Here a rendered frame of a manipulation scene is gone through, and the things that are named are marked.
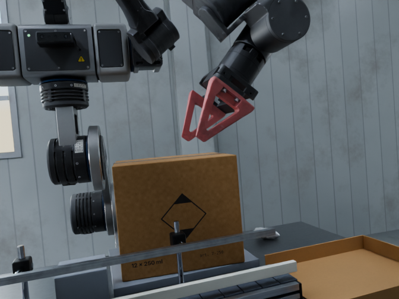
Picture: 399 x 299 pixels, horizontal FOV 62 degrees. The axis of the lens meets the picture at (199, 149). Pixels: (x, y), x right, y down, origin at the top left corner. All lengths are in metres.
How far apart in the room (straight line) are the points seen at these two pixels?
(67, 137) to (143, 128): 2.04
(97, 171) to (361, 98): 3.28
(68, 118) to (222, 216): 0.52
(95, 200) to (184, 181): 0.75
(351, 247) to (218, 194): 0.39
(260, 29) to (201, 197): 0.47
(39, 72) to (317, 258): 0.90
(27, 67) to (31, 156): 2.10
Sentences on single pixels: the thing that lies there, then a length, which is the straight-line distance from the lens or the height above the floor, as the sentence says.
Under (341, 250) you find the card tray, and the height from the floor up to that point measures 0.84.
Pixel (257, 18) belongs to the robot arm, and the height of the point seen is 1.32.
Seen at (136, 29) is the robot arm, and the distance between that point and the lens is 0.88.
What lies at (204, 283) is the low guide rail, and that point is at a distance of 0.64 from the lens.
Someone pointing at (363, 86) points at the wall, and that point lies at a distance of 3.95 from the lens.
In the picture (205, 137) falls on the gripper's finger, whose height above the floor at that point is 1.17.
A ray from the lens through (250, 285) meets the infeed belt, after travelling 0.69.
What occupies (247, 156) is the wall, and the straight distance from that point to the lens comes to 3.25.
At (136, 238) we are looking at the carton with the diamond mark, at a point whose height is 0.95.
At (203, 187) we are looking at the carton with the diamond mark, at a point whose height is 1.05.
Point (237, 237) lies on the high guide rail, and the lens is 0.71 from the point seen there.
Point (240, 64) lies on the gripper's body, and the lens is 0.49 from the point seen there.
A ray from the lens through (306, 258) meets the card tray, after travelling 0.93.
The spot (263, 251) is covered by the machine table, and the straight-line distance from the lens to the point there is 1.02.
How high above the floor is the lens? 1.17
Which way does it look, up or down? 2 degrees down
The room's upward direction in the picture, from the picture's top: 5 degrees counter-clockwise
